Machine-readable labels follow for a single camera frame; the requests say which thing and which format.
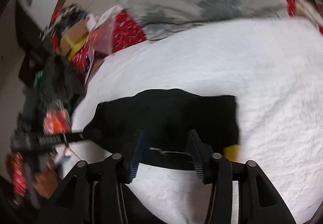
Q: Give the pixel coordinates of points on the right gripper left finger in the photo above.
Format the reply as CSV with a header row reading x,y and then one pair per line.
x,y
97,192

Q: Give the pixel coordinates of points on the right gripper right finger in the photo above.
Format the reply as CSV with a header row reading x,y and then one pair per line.
x,y
259,201

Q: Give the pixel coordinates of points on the black pants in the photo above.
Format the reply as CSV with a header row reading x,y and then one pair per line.
x,y
166,117

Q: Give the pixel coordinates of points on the person left hand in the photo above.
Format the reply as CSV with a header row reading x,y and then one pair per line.
x,y
46,183

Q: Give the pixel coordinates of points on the plastic bag orange contents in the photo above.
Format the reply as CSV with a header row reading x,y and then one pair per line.
x,y
56,121

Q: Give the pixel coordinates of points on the dark green jacket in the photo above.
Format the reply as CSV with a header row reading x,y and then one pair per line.
x,y
54,82

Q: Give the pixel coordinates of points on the cardboard box yellow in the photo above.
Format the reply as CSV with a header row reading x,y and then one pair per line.
x,y
74,39

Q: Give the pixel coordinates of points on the clear zip bag red contents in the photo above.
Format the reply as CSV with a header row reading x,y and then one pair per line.
x,y
100,39

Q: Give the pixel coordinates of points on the pile of clothes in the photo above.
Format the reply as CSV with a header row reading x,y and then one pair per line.
x,y
62,19

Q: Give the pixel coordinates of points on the red patterned bolster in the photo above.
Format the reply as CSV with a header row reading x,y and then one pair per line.
x,y
126,32

